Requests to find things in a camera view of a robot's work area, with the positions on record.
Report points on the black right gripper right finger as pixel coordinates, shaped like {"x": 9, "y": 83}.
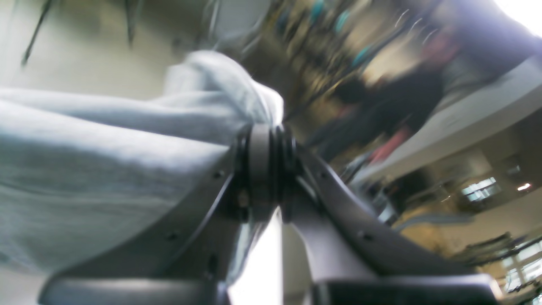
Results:
{"x": 353, "y": 258}

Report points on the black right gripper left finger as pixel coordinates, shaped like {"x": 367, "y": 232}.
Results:
{"x": 192, "y": 254}

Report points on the grey T-shirt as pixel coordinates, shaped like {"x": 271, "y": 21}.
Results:
{"x": 82, "y": 173}

